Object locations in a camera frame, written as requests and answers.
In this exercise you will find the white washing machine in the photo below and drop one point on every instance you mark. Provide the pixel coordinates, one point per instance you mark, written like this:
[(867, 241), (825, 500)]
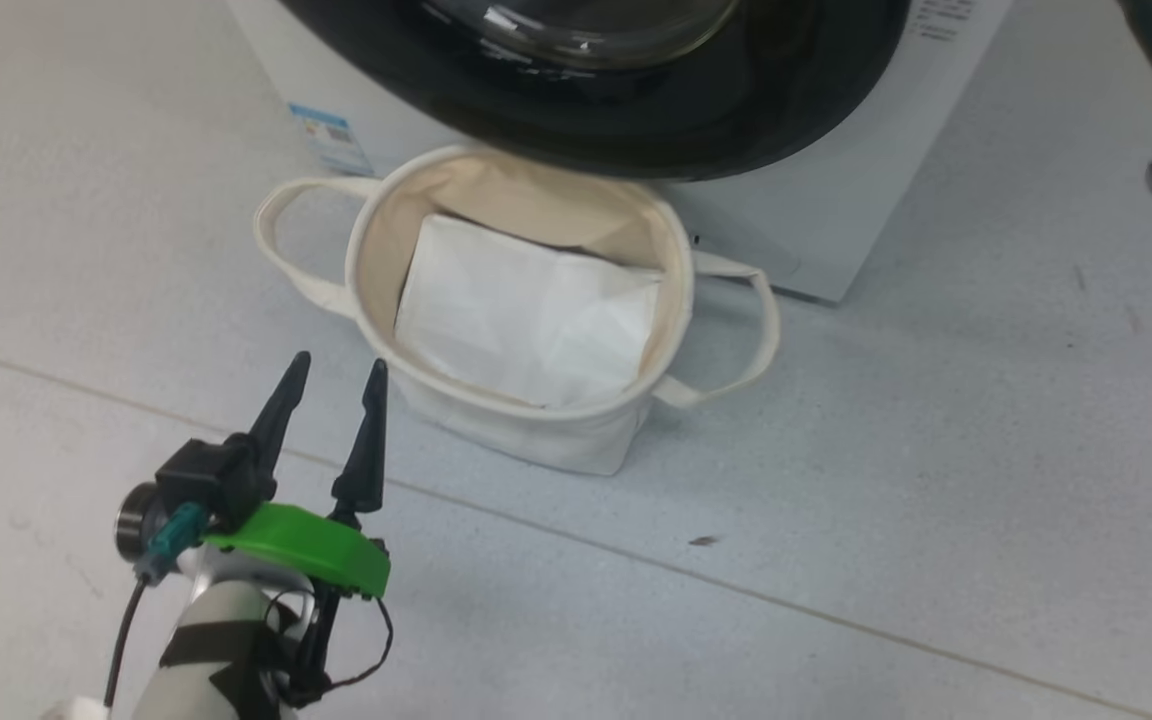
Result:
[(816, 215)]

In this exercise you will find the blue energy label sticker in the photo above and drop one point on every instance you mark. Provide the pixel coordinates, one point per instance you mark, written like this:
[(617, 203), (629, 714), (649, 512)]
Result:
[(334, 140)]

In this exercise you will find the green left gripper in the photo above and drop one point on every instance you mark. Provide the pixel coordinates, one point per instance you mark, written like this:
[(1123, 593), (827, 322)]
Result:
[(316, 550)]

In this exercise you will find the white basket liner sheet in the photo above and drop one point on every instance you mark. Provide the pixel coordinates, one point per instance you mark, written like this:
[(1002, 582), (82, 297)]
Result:
[(506, 310)]

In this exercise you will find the black round washing machine door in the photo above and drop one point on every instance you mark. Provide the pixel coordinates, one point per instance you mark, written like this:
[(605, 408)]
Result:
[(636, 115)]

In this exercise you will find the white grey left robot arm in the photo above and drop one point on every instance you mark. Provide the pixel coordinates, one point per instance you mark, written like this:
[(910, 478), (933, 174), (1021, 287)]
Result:
[(211, 620)]

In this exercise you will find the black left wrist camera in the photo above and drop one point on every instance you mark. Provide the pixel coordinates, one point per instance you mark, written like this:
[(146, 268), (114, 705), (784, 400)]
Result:
[(206, 480)]

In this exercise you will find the cream canvas laundry basket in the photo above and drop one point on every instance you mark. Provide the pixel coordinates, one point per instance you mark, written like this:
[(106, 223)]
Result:
[(536, 435)]

